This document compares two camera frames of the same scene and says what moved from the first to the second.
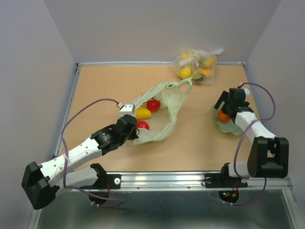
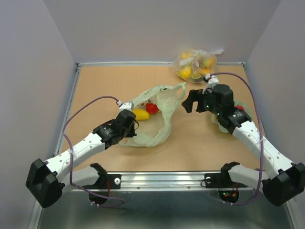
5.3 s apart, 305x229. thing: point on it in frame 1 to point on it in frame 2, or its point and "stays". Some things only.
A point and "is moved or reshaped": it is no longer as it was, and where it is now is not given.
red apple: x=142 y=124 is moved or reshaped
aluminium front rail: x=188 y=181 stays
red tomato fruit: x=153 y=105 is moved or reshaped
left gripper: x=133 y=135 stays
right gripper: x=224 y=97 to x=196 y=95
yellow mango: x=141 y=113 stays
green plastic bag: x=162 y=121 is moved or reshaped
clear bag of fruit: x=199 y=65 stays
